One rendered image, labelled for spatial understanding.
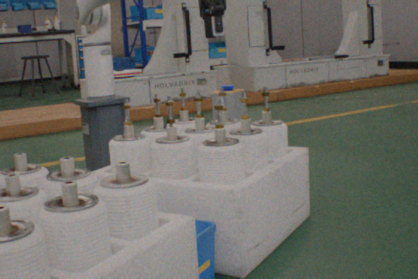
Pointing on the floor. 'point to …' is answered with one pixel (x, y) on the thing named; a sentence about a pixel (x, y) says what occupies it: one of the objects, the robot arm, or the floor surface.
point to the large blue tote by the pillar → (124, 63)
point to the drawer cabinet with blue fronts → (76, 57)
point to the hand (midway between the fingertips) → (213, 30)
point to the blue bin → (205, 248)
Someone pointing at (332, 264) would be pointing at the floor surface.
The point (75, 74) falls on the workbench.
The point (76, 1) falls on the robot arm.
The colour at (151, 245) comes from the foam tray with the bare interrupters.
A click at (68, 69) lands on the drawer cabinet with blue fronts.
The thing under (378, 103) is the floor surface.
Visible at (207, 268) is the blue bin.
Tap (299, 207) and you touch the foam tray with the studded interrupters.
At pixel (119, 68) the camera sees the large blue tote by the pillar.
